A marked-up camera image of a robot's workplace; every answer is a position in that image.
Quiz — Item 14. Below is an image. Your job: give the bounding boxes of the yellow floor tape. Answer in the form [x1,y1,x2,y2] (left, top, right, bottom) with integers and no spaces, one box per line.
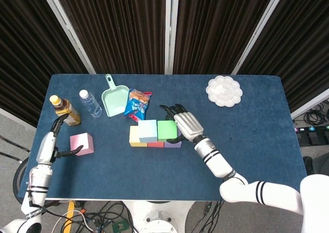
[64,201,76,227]

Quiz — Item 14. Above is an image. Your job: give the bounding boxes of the black floor cable bundle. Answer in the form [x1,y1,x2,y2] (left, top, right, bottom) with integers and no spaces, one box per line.
[190,201,224,233]
[51,201,139,233]

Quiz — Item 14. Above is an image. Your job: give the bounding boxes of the green cube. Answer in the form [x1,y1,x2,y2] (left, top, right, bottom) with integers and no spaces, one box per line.
[157,120,178,142]

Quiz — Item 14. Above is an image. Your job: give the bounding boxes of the white flower-shaped paint palette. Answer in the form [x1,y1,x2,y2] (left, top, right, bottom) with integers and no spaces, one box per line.
[205,75,244,107]

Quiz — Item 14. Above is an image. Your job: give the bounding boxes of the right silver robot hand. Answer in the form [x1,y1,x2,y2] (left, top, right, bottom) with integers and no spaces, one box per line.
[159,103,205,143]

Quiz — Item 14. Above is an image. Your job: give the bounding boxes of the yellow cube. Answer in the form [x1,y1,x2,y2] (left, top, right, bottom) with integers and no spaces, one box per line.
[129,126,149,148]

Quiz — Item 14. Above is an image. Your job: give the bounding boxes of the clear plastic water bottle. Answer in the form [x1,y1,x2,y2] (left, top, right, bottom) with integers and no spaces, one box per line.
[79,89,103,118]

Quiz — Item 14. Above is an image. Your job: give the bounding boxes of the blue snack bag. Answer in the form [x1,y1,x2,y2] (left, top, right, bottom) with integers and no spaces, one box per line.
[123,88,153,122]

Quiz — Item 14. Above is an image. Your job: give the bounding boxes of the blue table cloth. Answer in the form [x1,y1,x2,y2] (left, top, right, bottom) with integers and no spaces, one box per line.
[19,74,314,202]

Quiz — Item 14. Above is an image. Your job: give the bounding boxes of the purple cube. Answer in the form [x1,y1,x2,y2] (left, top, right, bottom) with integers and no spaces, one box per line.
[163,130,182,149]

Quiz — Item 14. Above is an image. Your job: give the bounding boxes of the amber tea bottle yellow label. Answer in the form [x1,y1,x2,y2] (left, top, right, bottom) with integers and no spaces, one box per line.
[49,95,82,127]

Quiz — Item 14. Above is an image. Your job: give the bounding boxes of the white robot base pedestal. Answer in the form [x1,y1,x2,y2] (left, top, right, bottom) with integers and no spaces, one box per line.
[120,201,196,233]

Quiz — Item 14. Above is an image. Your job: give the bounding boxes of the green circuit board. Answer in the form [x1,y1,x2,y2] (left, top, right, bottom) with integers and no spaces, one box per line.
[112,219,129,232]

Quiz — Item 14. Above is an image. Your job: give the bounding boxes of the black office chair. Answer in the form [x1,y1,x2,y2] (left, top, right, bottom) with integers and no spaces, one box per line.
[303,154,329,177]

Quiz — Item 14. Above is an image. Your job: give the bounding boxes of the light blue cube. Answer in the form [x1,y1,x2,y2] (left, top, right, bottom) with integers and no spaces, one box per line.
[138,119,158,143]

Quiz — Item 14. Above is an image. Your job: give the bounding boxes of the pink cube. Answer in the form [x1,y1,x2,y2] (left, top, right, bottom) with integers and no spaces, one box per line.
[69,132,95,156]

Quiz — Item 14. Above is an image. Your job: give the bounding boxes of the coiled black cables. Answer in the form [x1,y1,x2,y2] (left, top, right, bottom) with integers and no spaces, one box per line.
[303,98,329,127]

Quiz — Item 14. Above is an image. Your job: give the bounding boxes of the mint green dustpan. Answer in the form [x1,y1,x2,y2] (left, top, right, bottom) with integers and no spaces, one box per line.
[101,74,130,118]

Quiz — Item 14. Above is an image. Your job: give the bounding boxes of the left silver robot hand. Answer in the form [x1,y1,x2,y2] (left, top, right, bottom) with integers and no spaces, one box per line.
[35,114,84,166]

